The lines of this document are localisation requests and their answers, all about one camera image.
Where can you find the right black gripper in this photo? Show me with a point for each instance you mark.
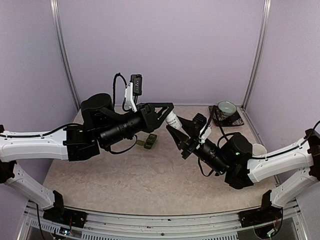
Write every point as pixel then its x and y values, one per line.
pixel 180 138

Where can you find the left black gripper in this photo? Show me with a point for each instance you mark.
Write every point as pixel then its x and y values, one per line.
pixel 150 121

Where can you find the white pill bottle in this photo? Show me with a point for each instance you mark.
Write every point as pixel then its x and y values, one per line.
pixel 173 121

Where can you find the green pill organizer box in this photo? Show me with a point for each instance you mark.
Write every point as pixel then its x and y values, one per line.
pixel 149 142

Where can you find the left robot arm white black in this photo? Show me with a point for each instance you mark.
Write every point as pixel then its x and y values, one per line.
pixel 102 127

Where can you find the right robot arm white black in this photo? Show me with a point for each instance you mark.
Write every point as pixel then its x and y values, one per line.
pixel 241 168

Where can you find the black patterned tray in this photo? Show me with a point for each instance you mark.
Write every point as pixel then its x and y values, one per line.
pixel 220 120

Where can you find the pale green bowl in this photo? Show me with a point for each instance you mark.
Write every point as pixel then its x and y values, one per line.
pixel 227 108

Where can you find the light blue mug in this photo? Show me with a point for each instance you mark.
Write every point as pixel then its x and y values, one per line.
pixel 258 150

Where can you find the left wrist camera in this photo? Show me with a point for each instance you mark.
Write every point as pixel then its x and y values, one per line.
pixel 136 79

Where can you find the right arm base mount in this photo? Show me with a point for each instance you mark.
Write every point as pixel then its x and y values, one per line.
pixel 257 216

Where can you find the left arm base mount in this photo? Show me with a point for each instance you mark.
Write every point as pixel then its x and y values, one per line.
pixel 68 217

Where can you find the right aluminium frame post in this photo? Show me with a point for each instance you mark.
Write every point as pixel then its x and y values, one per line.
pixel 258 53

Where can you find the aluminium frame post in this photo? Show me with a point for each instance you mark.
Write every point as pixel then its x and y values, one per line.
pixel 258 53
pixel 63 53

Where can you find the left aluminium frame post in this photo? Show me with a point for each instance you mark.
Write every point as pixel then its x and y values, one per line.
pixel 63 53

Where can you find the front aluminium rail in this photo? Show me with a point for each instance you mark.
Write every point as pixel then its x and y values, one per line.
pixel 112 226

